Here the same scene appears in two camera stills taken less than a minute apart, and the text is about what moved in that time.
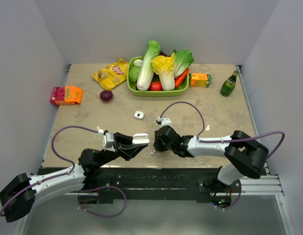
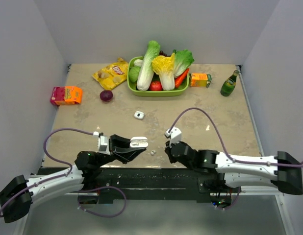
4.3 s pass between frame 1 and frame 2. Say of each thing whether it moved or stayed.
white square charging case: stayed
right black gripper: moved
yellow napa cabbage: stayed
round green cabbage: stayed
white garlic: stayed
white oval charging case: moved
